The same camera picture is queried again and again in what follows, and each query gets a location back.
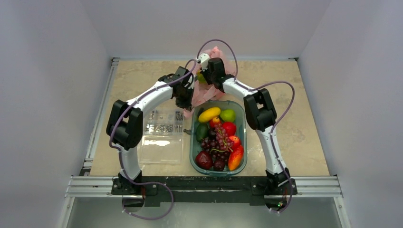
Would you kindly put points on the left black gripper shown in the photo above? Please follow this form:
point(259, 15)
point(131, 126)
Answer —
point(187, 104)

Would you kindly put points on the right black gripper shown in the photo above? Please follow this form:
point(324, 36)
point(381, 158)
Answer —
point(209, 78)

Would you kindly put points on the pink plastic bag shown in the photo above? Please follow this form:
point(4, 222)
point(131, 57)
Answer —
point(204, 92)

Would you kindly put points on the red fake grape bunch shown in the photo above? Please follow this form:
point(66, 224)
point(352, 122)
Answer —
point(222, 140)

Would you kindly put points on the small dark fake plum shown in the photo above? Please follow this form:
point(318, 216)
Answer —
point(219, 165)

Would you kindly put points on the orange red fake mango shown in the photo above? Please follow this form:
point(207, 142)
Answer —
point(235, 158)

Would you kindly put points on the green fake grape bunch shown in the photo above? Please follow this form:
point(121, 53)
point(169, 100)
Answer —
point(201, 78)

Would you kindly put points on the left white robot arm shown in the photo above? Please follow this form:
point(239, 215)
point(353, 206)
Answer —
point(125, 123)

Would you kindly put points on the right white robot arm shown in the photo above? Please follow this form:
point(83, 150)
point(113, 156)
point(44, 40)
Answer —
point(261, 116)

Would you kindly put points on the yellow fake mango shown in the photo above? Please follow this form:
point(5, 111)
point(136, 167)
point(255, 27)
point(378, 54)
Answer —
point(209, 114)

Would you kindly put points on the green fake avocado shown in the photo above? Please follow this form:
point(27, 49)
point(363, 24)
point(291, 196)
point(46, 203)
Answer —
point(202, 132)

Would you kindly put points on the green fake apple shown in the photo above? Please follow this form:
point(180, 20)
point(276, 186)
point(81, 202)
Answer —
point(228, 115)

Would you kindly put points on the dark purple fake plum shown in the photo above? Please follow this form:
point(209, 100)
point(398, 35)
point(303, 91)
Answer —
point(212, 134)

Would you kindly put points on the purple fake grape bunch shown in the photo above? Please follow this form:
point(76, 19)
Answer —
point(210, 146)

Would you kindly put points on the red fake tomato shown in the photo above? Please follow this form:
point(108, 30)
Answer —
point(230, 128)

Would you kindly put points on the dark red fake apple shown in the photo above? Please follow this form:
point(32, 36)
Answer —
point(204, 160)

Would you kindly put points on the small dark bolt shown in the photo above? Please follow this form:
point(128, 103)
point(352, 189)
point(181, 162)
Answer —
point(189, 132)

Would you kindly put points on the clear plastic screw box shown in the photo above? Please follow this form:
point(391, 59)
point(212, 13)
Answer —
point(162, 137)

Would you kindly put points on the small red yellow fruit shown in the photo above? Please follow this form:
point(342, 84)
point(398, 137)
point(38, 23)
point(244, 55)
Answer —
point(215, 122)

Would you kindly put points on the teal plastic bin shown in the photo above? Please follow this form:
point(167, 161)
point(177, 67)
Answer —
point(240, 123)

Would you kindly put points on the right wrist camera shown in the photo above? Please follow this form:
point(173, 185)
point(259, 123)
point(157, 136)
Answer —
point(204, 59)

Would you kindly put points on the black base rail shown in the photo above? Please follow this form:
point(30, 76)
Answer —
point(254, 191)

